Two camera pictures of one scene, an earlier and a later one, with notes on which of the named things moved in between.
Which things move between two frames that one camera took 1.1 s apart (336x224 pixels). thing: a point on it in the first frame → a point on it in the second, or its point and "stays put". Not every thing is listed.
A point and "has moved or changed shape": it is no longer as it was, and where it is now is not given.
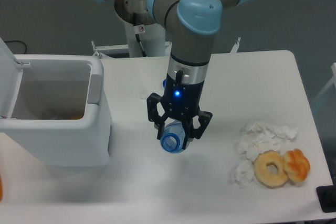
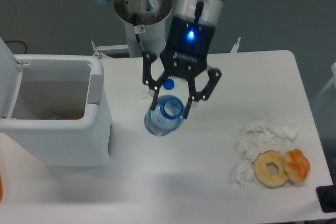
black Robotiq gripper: x=182 y=99 → x=189 y=41
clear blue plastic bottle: x=171 y=141 has moved or changed shape
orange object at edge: x=1 y=190 stays put
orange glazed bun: x=296 y=165 stays put
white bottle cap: x=143 y=94 stays put
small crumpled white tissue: x=244 y=172 stays put
